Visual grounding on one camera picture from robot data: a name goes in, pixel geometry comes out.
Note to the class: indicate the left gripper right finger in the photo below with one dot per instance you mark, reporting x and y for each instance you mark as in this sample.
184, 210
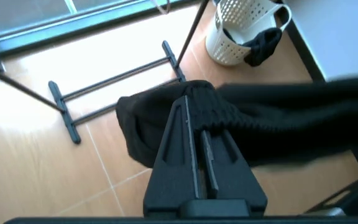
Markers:
238, 186

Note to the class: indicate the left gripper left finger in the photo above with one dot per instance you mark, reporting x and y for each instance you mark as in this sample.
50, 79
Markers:
172, 186

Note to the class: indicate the black clothes rack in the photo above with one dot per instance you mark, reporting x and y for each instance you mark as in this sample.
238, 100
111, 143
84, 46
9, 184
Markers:
67, 119

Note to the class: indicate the white laundry basket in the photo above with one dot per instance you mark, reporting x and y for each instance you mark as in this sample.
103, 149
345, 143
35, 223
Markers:
225, 46

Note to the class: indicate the window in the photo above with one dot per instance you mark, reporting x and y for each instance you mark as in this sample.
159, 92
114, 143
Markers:
26, 15

